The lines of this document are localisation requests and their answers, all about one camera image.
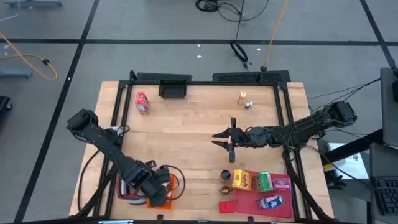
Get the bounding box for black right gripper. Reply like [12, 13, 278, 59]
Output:
[211, 117, 253, 164]

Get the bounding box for garlic powder jar purple label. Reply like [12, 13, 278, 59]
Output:
[219, 169, 233, 182]

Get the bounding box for yellow Corn Pops cereal box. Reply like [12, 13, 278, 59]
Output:
[231, 169, 254, 192]

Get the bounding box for brown taco seasoning packet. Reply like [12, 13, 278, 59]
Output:
[218, 185, 236, 196]

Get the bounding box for green box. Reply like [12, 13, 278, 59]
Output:
[255, 170, 275, 193]

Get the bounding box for red spice tin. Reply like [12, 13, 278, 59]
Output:
[218, 200, 236, 215]

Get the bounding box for pink box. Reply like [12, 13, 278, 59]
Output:
[272, 177, 292, 190]

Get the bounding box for blue carton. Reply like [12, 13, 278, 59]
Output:
[256, 194, 285, 210]

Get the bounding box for red carton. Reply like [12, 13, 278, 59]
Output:
[134, 91, 150, 115]

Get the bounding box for orange plastic basket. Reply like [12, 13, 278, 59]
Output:
[146, 173, 175, 210]

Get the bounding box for red and silver container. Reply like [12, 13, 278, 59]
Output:
[115, 172, 149, 206]

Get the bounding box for black perforated panel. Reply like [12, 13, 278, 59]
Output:
[212, 70, 292, 84]

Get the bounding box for pink plastic tray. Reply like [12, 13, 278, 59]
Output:
[233, 169, 295, 220]

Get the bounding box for black slotted plastic basket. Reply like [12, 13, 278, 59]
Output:
[158, 79, 188, 100]

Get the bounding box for black flat panel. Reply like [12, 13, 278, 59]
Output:
[136, 72, 193, 82]

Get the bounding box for black floor device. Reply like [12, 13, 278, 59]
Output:
[325, 170, 348, 190]

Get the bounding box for white paper sheet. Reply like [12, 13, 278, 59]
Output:
[326, 142, 370, 180]

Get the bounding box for black desk beam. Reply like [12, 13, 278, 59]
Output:
[320, 129, 383, 166]

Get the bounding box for black keyboard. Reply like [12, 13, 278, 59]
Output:
[371, 177, 398, 216]

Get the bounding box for black chair base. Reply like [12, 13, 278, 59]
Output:
[0, 95, 13, 111]

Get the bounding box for grey caster base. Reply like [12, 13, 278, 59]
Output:
[0, 68, 34, 79]

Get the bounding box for black aluminium table frame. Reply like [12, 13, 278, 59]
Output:
[74, 70, 336, 224]

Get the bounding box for yellow hanging cable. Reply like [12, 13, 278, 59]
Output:
[262, 0, 290, 72]

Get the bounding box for black hanging cable with loop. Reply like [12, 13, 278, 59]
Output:
[229, 0, 250, 71]

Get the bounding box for black floor cable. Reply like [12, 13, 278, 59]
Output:
[217, 0, 270, 23]

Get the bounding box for black cable coil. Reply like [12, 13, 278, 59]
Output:
[195, 0, 220, 13]

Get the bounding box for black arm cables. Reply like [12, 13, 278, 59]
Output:
[307, 77, 382, 110]

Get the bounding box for yellow floor cable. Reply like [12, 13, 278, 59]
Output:
[0, 32, 59, 81]

